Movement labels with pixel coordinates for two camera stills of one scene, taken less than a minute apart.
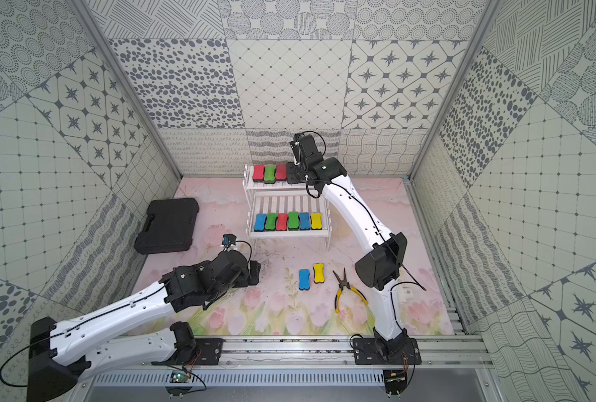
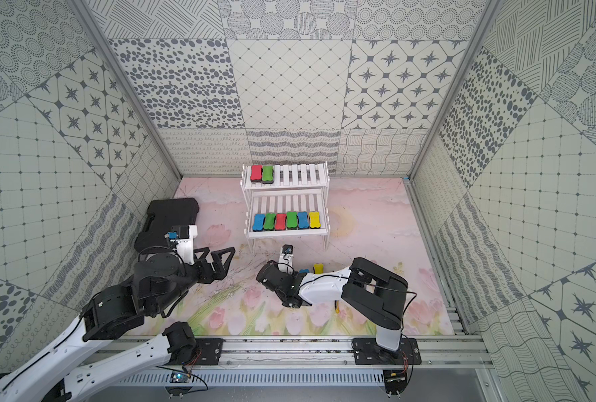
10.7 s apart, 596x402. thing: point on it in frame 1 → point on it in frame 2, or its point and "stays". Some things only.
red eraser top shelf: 259,172 stays
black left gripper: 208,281 → 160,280
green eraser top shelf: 269,174 stays
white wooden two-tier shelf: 280,210 stays
